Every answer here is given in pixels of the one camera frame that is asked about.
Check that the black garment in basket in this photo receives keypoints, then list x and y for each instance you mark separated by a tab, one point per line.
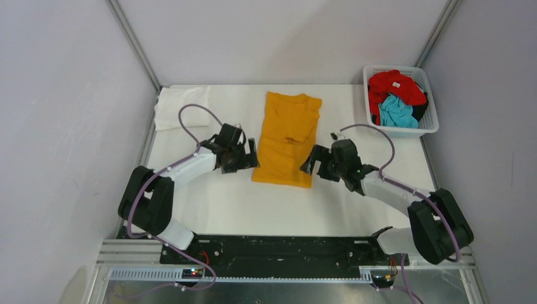
418	111

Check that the light blue t shirt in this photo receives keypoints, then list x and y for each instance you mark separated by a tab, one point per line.
393	112

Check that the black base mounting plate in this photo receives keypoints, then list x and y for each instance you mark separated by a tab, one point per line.
284	257

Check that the folded white t shirt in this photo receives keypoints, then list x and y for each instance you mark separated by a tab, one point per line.
172	100

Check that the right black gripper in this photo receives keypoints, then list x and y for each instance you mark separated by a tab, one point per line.
320	153

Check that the small circuit board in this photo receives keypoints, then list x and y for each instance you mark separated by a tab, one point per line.
383	281
192	273

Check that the red t shirt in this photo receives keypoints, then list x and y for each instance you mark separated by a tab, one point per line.
382	84

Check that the right small circuit board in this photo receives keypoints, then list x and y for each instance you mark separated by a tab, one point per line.
383	281

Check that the white plastic laundry basket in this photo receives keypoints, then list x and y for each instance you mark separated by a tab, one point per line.
428	124

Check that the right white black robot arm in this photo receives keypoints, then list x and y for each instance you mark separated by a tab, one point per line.
438	227

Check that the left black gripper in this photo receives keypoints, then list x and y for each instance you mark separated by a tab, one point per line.
244	162

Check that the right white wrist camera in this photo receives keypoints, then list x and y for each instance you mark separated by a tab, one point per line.
337	136

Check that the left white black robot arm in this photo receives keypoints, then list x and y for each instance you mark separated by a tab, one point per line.
148	200

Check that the yellow t shirt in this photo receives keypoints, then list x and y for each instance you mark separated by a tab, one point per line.
287	138

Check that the aluminium frame rails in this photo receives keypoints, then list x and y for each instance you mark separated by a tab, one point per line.
232	204

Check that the left small circuit board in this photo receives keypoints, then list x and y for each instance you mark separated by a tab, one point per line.
192	273

